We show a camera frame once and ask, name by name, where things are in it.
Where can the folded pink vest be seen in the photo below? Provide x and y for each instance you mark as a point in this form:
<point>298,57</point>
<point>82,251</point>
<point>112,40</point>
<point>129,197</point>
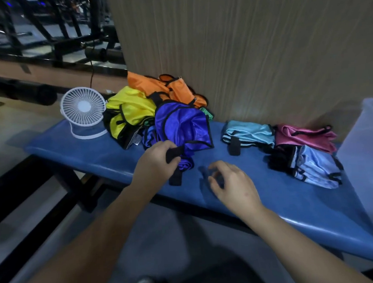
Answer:
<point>304,138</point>

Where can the royal blue vest black trim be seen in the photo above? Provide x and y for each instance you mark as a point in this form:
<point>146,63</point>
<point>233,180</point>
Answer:
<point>182,124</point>

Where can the person's right forearm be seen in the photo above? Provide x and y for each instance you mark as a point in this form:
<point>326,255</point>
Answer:
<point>296,250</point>

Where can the yellow vest black trim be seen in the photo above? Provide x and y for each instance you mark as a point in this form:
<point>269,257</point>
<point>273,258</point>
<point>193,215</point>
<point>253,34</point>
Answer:
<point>133,107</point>

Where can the person's left hand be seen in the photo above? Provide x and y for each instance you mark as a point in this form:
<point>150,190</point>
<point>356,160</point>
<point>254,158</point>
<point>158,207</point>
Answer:
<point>152,171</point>

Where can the folded pale blue vest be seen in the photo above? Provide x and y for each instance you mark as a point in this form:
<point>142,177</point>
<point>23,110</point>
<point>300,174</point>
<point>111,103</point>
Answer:
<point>315,167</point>

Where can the black gym machine frame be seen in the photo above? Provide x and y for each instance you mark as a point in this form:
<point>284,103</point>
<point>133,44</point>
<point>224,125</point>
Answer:
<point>54,34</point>

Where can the person's right thumb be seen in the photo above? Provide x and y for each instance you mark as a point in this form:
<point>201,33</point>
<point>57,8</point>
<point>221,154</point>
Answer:
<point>214,185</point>

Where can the translucent plastic bag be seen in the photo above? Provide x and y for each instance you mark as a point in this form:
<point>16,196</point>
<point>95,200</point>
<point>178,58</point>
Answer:
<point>370,171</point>

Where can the folded turquoise vest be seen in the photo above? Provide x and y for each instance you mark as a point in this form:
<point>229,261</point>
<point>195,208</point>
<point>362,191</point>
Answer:
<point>248,132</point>

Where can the white desk fan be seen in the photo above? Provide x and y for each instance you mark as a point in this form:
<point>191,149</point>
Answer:
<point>82,106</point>

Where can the person's left thumb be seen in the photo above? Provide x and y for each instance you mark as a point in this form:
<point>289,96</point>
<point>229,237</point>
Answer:
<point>174,166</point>

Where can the person's left forearm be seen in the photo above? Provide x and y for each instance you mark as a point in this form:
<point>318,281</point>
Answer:
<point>86,258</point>

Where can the short black foam roller pad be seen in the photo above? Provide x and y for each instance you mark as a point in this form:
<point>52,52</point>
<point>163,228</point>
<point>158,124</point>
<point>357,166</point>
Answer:
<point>104,54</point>

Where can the blue padded bench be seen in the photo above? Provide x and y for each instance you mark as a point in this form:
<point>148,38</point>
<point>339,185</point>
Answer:
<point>273,200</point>

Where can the green vest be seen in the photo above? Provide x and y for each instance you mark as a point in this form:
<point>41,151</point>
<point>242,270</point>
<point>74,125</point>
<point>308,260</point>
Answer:
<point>207,113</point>

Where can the person's right hand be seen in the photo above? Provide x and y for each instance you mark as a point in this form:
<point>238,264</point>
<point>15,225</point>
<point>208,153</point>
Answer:
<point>237,192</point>

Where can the long black foam roller pad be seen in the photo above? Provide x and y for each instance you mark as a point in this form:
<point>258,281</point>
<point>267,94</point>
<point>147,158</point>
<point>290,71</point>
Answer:
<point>20,89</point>

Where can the orange vest black trim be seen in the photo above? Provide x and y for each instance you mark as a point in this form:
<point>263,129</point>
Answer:
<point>150,83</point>

